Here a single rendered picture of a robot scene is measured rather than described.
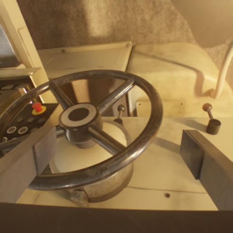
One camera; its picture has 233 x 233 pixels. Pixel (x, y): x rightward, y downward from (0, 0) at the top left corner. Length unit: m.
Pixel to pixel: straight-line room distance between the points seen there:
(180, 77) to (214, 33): 0.69
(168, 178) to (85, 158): 0.24
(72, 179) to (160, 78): 0.95
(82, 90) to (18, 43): 0.48
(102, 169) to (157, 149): 0.34
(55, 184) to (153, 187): 0.30
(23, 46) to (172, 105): 1.00
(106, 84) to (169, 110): 0.47
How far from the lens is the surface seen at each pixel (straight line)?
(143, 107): 1.20
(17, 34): 1.15
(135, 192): 0.49
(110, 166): 0.25
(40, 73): 0.95
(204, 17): 1.66
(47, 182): 0.27
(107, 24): 1.65
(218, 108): 1.31
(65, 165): 0.44
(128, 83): 0.44
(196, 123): 0.68
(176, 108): 1.22
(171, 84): 1.14
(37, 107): 0.66
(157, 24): 1.62
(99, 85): 1.16
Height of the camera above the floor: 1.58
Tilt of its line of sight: 48 degrees down
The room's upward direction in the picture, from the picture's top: 166 degrees counter-clockwise
